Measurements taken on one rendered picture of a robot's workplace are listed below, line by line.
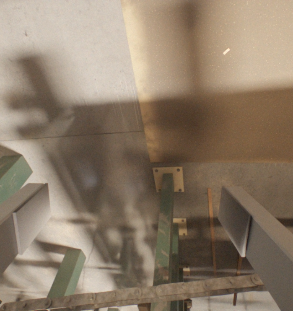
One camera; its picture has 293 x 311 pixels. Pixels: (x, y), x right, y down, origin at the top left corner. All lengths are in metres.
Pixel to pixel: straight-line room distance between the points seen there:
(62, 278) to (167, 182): 1.16
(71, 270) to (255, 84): 1.68
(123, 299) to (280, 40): 0.92
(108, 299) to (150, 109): 0.68
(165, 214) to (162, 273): 0.24
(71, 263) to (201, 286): 1.36
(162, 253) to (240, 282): 0.27
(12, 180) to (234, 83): 1.11
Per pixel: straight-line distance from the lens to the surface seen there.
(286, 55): 0.92
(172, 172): 1.12
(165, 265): 0.84
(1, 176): 1.25
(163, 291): 0.72
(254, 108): 0.97
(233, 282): 0.73
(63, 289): 1.87
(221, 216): 0.17
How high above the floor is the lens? 0.84
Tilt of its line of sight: 51 degrees down
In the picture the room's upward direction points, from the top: 169 degrees counter-clockwise
